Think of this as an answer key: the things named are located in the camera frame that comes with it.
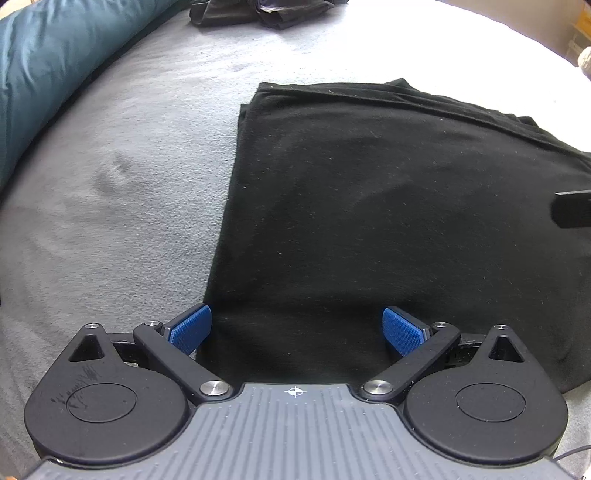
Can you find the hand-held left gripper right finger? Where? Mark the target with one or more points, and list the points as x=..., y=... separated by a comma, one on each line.
x=404, y=330

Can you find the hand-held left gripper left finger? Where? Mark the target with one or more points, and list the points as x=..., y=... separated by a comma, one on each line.
x=190, y=328

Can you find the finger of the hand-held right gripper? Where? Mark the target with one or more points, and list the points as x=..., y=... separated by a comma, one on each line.
x=575, y=210

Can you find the plain black shirt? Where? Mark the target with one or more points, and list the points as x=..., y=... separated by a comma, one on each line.
x=369, y=207

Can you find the white shelf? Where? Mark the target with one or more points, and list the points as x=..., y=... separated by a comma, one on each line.
x=577, y=37

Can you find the teal blue pillow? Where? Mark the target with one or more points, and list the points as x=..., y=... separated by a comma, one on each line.
x=55, y=69

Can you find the smooth black garment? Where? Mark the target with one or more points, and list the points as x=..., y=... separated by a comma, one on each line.
x=231, y=14

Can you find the white bed post finial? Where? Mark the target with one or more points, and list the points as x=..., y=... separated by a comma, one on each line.
x=585, y=61

